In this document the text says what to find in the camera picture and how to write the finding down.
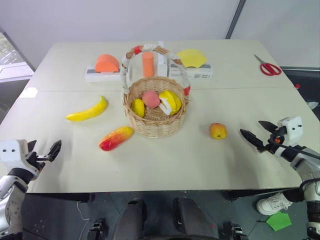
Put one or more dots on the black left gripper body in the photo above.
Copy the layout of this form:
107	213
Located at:
35	161

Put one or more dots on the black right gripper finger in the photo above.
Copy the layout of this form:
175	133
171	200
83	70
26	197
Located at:
252	140
268	126

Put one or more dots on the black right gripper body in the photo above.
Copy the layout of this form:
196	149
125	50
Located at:
276	141

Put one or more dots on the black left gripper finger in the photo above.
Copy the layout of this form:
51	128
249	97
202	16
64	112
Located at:
31	146
55	150

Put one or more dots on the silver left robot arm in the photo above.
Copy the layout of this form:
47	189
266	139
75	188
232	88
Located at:
10	207

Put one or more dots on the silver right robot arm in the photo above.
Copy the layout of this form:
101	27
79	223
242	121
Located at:
303	166

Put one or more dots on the yellow white cut toy fruit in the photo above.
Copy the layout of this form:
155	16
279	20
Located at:
170	100

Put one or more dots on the wicker basket with handle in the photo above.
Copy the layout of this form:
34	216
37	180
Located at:
155	127

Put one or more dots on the orange yellow toy apple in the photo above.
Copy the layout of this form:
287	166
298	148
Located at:
218	131

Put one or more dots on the small red item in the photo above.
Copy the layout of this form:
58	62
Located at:
296	86

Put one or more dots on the yellow toy banana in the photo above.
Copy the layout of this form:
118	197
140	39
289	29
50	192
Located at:
87	113

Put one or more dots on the crumpled white scrap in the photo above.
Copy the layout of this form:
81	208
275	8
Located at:
313	105

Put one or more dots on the white paper scrap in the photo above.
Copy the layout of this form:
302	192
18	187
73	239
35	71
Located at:
31	92

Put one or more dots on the red yellow toy mango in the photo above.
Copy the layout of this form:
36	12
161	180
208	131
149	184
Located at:
115	138

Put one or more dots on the white sneaker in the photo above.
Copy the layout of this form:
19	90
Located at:
271	203

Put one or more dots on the green paper sheet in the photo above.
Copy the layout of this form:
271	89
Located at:
278	221

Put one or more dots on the flat white box with print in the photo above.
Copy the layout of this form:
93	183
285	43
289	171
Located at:
197	73

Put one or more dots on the yellow toy lemon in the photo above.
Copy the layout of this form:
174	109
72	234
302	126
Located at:
138	107

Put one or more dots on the dark rounded shape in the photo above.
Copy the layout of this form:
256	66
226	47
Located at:
131	220
192	220

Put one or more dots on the orange half-round foam block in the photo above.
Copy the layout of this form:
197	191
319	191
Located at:
107	63

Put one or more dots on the yellow fan-shaped foam block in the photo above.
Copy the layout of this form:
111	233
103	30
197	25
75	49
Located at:
191	58

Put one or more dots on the pink toy peach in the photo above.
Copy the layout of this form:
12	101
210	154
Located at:
150	98

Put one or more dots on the orange foam cylinder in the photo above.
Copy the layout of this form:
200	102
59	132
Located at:
148	65

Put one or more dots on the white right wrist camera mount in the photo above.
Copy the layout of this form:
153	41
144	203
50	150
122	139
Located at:
292	128

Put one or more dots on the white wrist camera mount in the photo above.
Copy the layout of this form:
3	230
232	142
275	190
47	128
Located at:
292	128
11	153

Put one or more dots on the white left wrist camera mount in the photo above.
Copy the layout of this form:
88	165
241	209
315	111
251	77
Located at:
11	153

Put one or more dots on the black floor bracket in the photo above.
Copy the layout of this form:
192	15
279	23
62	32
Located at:
97	229
236	230

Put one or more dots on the grey wall post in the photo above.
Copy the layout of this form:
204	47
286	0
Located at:
235	18

